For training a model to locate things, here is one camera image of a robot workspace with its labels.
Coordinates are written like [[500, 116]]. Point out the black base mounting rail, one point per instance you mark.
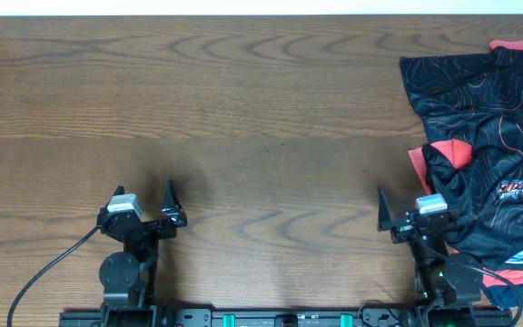
[[366, 316]]

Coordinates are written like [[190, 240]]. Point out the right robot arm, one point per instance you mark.
[[448, 283]]

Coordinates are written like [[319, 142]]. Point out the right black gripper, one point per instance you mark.
[[402, 232]]

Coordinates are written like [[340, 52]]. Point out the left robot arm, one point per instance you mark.
[[129, 276]]

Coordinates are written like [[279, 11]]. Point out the black orange-patterned cycling jersey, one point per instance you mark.
[[471, 107]]

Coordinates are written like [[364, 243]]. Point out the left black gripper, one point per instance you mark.
[[148, 225]]

